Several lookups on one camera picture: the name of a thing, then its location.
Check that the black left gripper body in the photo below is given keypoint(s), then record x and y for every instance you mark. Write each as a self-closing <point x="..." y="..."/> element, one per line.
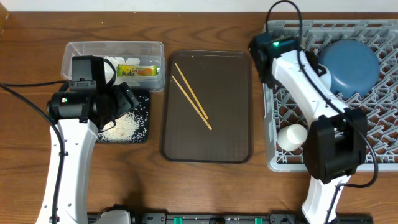
<point x="119" y="102"/>

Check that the pile of cooked rice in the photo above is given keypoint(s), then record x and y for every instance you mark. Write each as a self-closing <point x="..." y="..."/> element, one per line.
<point x="127" y="127"/>

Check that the yellow snack wrapper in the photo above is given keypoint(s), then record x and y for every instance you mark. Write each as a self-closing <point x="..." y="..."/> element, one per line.
<point x="136" y="70"/>

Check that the white napkin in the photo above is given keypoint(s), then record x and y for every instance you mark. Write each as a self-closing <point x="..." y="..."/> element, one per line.
<point x="115" y="61"/>

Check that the short wooden chopstick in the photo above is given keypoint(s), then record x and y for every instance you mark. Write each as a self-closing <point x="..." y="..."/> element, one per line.
<point x="191" y="91"/>

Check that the long wooden chopstick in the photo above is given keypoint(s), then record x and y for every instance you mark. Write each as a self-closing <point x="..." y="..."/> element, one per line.
<point x="192" y="104"/>

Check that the white cup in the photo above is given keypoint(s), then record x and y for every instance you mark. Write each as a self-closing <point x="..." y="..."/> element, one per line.
<point x="291" y="137"/>

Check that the blue plate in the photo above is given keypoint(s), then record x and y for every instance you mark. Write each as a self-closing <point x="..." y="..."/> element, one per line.
<point x="354" y="67"/>

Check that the white bowl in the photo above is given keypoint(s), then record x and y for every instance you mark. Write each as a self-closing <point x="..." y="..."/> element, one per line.
<point x="324" y="75"/>

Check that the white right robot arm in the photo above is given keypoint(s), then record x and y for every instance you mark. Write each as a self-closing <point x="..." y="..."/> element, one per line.
<point x="336" y="153"/>

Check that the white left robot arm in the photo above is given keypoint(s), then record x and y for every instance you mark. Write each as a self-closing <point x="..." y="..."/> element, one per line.
<point x="76" y="114"/>

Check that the grey dishwasher rack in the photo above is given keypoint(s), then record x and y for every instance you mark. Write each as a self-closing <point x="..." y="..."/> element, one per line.
<point x="380" y="104"/>

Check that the black plastic tray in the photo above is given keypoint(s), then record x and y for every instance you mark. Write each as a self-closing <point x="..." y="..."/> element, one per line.
<point x="140" y="102"/>

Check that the clear plastic bin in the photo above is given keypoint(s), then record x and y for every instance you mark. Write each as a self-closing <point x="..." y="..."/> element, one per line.
<point x="148" y="52"/>

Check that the dark brown serving tray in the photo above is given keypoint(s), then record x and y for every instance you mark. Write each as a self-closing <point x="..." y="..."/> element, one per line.
<point x="222" y="82"/>

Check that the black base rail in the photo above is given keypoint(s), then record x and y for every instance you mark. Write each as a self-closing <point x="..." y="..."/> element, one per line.
<point x="120" y="215"/>

